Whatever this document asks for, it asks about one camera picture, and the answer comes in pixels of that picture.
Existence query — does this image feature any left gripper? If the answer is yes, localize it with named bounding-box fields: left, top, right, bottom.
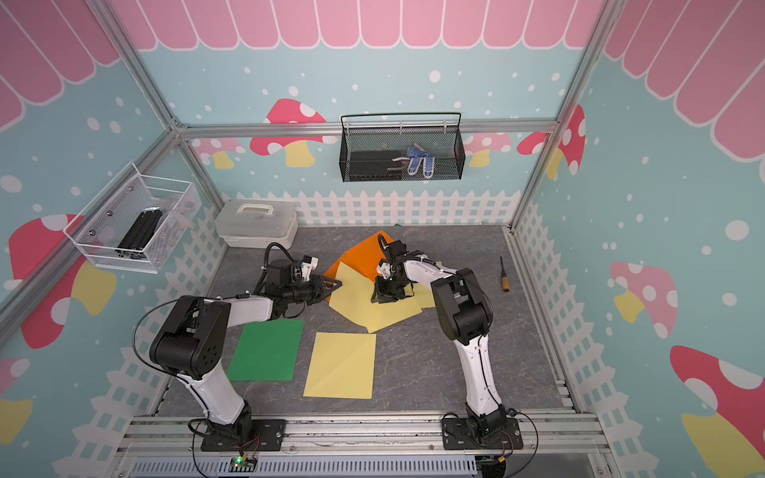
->
left=283, top=274, right=342, bottom=305

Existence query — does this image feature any yellow paper sheet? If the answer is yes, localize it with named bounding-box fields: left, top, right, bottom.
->
left=329, top=262, right=422, bottom=334
left=412, top=283, right=435, bottom=309
left=304, top=333, right=377, bottom=400

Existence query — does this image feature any yellow paper sheet bottom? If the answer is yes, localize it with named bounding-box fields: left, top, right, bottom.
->
left=329, top=262, right=422, bottom=334

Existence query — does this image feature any green paper sheet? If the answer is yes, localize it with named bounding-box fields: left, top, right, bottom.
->
left=227, top=319, right=305, bottom=382

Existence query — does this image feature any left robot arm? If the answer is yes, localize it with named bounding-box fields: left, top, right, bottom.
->
left=145, top=242, right=342, bottom=451

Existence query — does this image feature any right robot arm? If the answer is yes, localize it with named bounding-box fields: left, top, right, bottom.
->
left=372, top=234, right=508, bottom=446

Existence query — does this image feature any orange paper sheet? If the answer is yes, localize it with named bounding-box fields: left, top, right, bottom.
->
left=325, top=231, right=394, bottom=282

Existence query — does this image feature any white plastic storage box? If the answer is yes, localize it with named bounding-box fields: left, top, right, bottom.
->
left=214, top=199, right=298, bottom=249

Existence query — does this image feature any black box in mesh basket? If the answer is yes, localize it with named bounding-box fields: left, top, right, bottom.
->
left=344, top=151, right=404, bottom=181

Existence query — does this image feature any blue white item in basket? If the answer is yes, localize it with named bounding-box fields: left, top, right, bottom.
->
left=392, top=145, right=435, bottom=179

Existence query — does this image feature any black item in white basket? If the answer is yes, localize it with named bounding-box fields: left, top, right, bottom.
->
left=116, top=207, right=163, bottom=260

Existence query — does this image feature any small green circuit board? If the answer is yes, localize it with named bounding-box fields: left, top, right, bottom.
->
left=228, top=455, right=258, bottom=473

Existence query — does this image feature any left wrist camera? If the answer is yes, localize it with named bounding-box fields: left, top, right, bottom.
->
left=298, top=255, right=319, bottom=282

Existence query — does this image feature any screwdriver with wooden handle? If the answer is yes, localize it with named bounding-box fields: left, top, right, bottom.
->
left=500, top=258, right=511, bottom=292

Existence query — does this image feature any black wire mesh basket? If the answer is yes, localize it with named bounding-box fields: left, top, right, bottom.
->
left=339, top=112, right=466, bottom=182

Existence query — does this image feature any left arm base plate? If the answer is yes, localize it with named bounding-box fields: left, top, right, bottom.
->
left=200, top=419, right=287, bottom=452

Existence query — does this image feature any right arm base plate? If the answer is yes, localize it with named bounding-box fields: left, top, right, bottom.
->
left=440, top=414, right=524, bottom=452

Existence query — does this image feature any white wire basket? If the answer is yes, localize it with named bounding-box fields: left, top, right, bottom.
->
left=64, top=163, right=202, bottom=274

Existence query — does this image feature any aluminium front rail frame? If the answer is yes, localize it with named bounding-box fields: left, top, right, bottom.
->
left=106, top=409, right=620, bottom=477

